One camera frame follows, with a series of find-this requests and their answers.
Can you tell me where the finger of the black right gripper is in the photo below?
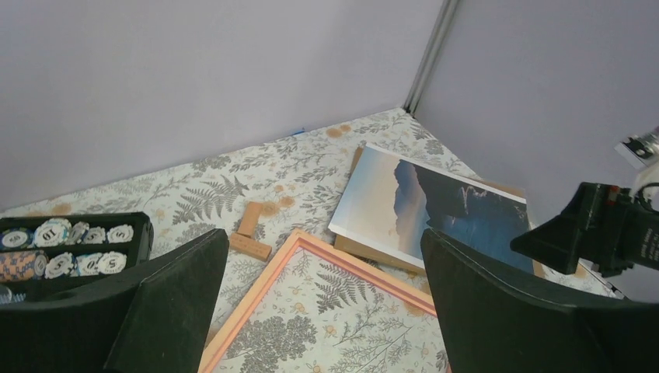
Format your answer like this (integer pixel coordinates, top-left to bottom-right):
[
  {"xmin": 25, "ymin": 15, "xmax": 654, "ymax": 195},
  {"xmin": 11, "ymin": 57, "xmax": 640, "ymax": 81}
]
[{"xmin": 510, "ymin": 183, "xmax": 626, "ymax": 274}]

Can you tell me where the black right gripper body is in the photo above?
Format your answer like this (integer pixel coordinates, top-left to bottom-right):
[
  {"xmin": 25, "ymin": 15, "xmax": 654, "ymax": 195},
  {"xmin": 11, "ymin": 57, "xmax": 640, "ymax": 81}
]
[{"xmin": 592, "ymin": 196, "xmax": 658, "ymax": 277}]

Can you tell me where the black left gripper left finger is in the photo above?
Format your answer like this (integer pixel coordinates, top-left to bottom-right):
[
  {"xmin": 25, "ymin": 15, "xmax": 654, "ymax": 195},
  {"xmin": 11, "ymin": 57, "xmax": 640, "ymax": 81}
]
[{"xmin": 1, "ymin": 228, "xmax": 228, "ymax": 372}]

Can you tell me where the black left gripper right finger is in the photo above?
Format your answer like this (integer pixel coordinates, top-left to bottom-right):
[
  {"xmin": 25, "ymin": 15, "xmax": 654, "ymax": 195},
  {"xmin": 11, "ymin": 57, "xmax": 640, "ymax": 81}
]
[{"xmin": 420, "ymin": 229, "xmax": 658, "ymax": 372}]

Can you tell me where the light wooden picture frame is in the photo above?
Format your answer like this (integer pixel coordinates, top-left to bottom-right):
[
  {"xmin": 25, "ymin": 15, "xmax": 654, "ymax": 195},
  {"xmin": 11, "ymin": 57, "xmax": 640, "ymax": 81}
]
[{"xmin": 199, "ymin": 230, "xmax": 450, "ymax": 372}]

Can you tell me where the mountain sea photo print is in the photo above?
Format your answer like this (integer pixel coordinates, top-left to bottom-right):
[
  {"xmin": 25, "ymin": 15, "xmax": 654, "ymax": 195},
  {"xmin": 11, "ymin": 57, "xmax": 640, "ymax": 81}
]
[{"xmin": 327, "ymin": 143, "xmax": 535, "ymax": 275}]

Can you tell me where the black poker chip case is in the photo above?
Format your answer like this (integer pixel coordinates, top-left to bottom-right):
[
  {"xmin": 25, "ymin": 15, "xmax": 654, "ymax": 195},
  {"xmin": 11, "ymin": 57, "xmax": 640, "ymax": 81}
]
[{"xmin": 1, "ymin": 212, "xmax": 154, "ymax": 305}]

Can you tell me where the wooden block lying piece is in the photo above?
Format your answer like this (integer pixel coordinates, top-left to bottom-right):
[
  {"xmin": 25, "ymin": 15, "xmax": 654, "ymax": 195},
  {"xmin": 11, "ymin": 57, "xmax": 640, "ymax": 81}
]
[{"xmin": 229, "ymin": 232, "xmax": 272, "ymax": 262}]

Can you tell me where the floral patterned table mat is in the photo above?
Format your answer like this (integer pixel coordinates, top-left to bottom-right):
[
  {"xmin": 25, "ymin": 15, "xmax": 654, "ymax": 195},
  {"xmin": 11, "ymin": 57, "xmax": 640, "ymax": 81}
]
[{"xmin": 0, "ymin": 106, "xmax": 624, "ymax": 373}]

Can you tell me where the wooden block upright piece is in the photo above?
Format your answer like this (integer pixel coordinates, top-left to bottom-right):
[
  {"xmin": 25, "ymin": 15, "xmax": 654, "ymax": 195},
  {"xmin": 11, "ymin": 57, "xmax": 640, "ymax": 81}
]
[{"xmin": 236, "ymin": 201, "xmax": 263, "ymax": 239}]

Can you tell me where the pink poker chip stack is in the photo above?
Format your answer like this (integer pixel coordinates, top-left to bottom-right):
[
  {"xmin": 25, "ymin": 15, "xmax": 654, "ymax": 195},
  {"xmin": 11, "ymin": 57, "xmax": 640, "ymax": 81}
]
[{"xmin": 1, "ymin": 250, "xmax": 48, "ymax": 283}]

